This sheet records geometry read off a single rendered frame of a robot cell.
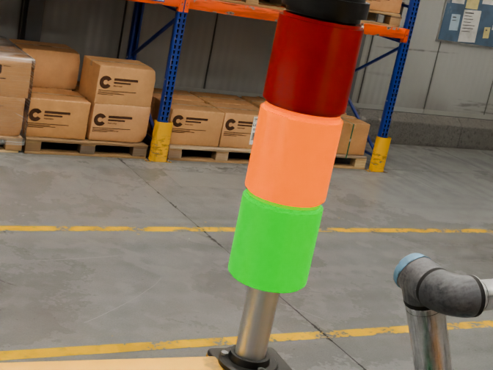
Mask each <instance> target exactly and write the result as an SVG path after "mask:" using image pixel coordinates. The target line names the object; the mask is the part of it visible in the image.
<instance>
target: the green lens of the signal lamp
mask: <svg viewBox="0 0 493 370"><path fill-rule="evenodd" d="M323 210H324V209H323V206H322V205H319V206H316V207H311V208H300V207H293V206H284V205H281V204H278V203H272V202H270V201H267V200H264V199H262V198H260V197H257V196H255V195H254V194H252V193H251V192H250V191H249V190H248V189H245V190H244V191H243V194H242V199H241V205H240V209H239V213H238V219H237V223H236V227H235V234H234V238H233V245H232V249H231V253H230V260H229V264H228V270H229V272H230V274H231V275H232V276H233V277H234V278H235V279H236V280H237V281H239V282H241V283H243V284H244V285H246V286H249V287H252V288H254V289H258V290H261V291H268V292H273V293H291V292H295V291H298V290H299V289H302V288H304V287H305V285H306V283H307V278H308V275H309V271H310V265H311V262H312V258H313V252H314V249H315V243H316V239H317V236H318V230H319V227H320V223H321V217H322V214H323Z"/></svg>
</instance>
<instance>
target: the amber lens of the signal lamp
mask: <svg viewBox="0 0 493 370"><path fill-rule="evenodd" d="M342 127H343V121H342V120H341V119H340V117H317V116H312V115H304V114H300V113H297V112H292V111H288V110H286V109H282V108H279V107H277V106H274V105H272V104H270V103H268V102H267V101H265V103H262V104H261V105H260V111H259V115H258V121H257V125H256V129H255V136H254V140H253V144H252V151H251V155H250V158H249V165H248V169H247V173H246V180H245V186H246V187H247V189H248V190H249V191H250V192H251V193H252V194H254V195H255V196H257V197H260V198H262V199H264V200H267V201H270V202H272V203H278V204H281V205H284V206H293V207H300V208H311V207H316V206H319V205H321V204H322V203H324V202H325V200H326V195H327V191H328V188H329V182H330V178H331V175H332V169H333V165H334V162H335V156H336V153H337V147H338V143H339V139H340V134H341V130H342Z"/></svg>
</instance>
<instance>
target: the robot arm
mask: <svg viewBox="0 0 493 370"><path fill-rule="evenodd" d="M393 277H394V281H395V283H396V285H397V286H398V287H399V288H401V289H402V292H403V302H404V305H405V306H406V316H407V322H408V326H409V336H410V341H411V347H412V357H413V362H414V368H415V370H452V363H451V357H450V345H449V339H448V328H447V322H446V315H448V316H455V317H461V318H472V317H478V316H480V315H481V314H482V313H483V312H484V311H490V310H493V279H485V280H480V279H479V278H478V277H476V276H475V275H457V274H454V273H452V272H448V271H447V270H446V269H444V268H442V267H441V266H440V265H439V264H437V263H435V262H434V261H432V260H431V259H430V258H429V257H428V256H424V255H423V254H420V253H412V254H409V255H407V256H405V257H404V258H402V259H401V260H400V261H399V264H398V265H397V266H396V268H395V271H394V274H393Z"/></svg>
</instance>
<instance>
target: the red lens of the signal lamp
mask: <svg viewBox="0 0 493 370"><path fill-rule="evenodd" d="M363 34H364V29H362V26H361V25H360V24H351V23H341V22H336V21H328V20H324V19H320V18H314V17H311V16H308V15H302V14H299V13H296V12H292V11H290V10H287V9H284V10H283V12H280V13H279V17H278V21H277V28H276V32H275V35H274V42H273V46H272V50H271V56H270V60H269V67H268V71H267V75H266V82H265V86H264V90H263V97H264V98H265V99H266V101H267V102H268V103H270V104H272V105H274V106H277V107H279V108H282V109H286V110H288V111H292V112H297V113H300V114H304V115H312V116H317V117H340V116H341V115H343V114H345V113H346V108H347V104H348V99H349V95H350V92H351V86H352V82H353V78H354V73H355V69H356V66H357V60H358V56H359V50H360V47H361V43H362V38H363Z"/></svg>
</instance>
